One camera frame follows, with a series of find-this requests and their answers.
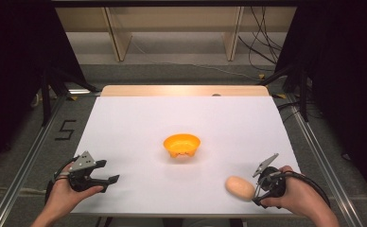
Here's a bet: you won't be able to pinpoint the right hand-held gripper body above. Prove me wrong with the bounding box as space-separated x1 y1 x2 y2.
252 152 288 202

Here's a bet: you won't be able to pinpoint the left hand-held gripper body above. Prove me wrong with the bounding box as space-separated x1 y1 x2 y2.
67 150 97 193

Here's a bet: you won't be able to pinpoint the beige potato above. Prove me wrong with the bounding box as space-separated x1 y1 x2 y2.
224 175 256 202

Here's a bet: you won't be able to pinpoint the orange plastic bowl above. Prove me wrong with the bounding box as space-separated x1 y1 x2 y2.
163 132 201 159

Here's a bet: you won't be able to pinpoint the person's right hand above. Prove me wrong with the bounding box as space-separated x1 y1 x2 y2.
260 165 319 219

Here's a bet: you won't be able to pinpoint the person's left hand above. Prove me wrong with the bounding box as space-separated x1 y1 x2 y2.
46 163 105 212

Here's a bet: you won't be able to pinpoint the white table mat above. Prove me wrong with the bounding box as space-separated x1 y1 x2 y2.
70 96 302 218

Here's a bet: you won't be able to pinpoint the black metal stand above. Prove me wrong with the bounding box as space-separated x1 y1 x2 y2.
257 61 312 123
39 64 101 128

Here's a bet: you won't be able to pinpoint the wooden table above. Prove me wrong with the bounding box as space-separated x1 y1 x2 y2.
99 84 271 97

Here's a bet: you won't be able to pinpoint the black curtain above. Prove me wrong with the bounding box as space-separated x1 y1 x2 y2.
0 0 88 178
274 0 367 200

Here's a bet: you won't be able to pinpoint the beige wooden shelf unit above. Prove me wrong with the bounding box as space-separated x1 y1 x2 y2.
54 6 298 63

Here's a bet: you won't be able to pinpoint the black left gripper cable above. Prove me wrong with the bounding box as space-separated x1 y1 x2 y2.
44 155 80 204

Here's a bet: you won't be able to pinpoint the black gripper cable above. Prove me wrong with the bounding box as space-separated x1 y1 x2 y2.
44 155 80 204
279 170 331 208

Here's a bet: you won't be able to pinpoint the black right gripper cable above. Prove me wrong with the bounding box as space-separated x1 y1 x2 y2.
279 170 331 208

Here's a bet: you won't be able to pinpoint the aluminium floor rail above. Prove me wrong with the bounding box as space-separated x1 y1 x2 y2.
0 94 68 227
286 94 366 227

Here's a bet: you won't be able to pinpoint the black hanging cables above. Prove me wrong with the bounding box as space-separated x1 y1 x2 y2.
237 6 284 73

